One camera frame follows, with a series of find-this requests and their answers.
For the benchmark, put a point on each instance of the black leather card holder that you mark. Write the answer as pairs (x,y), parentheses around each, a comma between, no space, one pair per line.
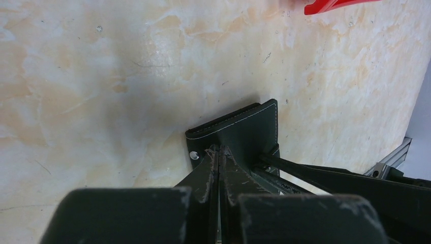
(248,133)

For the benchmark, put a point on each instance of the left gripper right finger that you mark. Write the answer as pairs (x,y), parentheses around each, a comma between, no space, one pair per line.
(250,214)

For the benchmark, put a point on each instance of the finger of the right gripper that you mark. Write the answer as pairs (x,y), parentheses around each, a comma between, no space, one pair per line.
(274,184)
(335,180)

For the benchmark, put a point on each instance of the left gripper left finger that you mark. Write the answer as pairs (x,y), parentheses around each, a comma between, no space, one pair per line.
(185,213)

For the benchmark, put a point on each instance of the red plastic bin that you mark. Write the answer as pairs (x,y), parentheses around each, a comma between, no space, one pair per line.
(321,6)

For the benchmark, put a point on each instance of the aluminium front rail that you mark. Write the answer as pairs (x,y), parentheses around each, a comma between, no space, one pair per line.
(393,159)

